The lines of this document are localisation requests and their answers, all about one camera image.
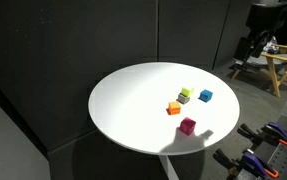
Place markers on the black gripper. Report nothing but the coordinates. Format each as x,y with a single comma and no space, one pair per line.
251,48

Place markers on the lime green block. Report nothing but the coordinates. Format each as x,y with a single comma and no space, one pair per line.
187,91

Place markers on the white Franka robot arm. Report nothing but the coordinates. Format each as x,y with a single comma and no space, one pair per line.
264,16

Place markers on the blue block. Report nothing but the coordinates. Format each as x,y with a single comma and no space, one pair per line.
205,95

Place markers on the grey block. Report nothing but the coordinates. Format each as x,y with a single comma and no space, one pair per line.
183,98

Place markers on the orange block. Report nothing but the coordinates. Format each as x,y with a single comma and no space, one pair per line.
174,107

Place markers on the magenta block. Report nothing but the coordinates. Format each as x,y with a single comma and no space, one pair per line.
187,126

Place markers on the crumpled clear plastic bag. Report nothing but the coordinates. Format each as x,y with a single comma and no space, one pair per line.
270,46

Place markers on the wooden chair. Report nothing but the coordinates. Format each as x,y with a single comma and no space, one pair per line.
276,63

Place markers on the purple orange spring clamp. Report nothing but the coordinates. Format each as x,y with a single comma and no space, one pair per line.
276,131
253,163

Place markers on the white table base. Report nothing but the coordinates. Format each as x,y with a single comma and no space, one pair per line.
169,166

